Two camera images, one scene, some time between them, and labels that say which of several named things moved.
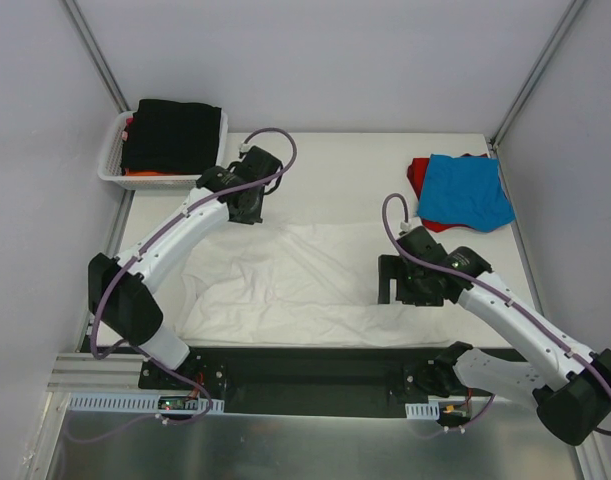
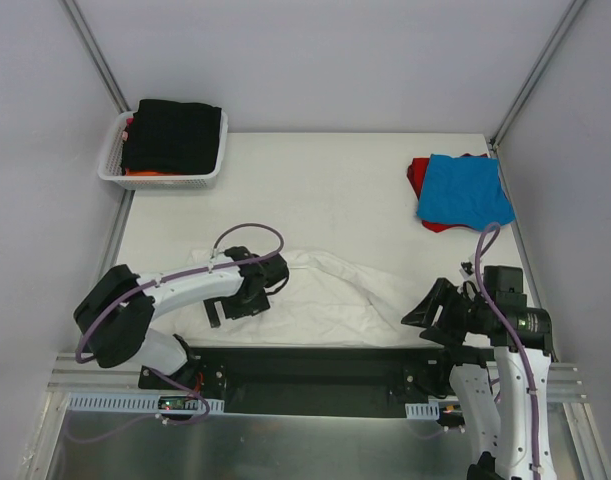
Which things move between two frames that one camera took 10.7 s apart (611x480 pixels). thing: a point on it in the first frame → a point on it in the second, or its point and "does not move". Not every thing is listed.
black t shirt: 172,136 does not move
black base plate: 324,382 does not move
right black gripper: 402,279 → 448,314
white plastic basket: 109,166 does not move
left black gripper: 252,209 → 240,307
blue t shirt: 465,190 does not move
